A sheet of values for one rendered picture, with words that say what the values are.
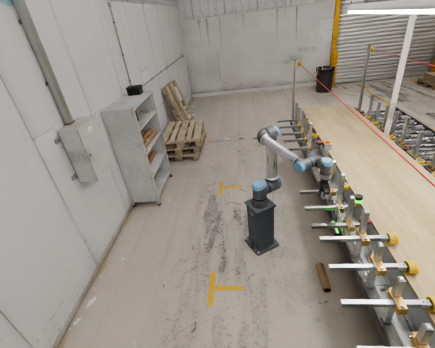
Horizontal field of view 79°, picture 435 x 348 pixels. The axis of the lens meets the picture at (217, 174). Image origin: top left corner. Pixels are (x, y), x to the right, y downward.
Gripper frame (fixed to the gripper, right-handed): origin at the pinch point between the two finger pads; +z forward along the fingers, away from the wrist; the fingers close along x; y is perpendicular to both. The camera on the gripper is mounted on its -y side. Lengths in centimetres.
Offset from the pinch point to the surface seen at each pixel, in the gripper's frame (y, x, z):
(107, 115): 135, 238, -50
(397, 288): -91, -13, -5
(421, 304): -95, -26, 3
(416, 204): -3, -75, 9
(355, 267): -70, -1, 3
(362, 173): 49, -52, 9
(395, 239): -48, -35, 3
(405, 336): -95, -26, 37
